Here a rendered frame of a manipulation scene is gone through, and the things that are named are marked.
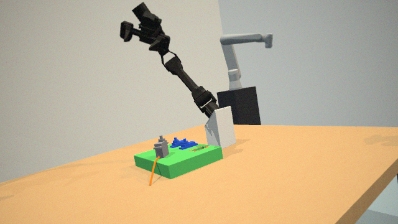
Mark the green flat panel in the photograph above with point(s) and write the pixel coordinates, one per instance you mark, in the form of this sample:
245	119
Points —
183	157

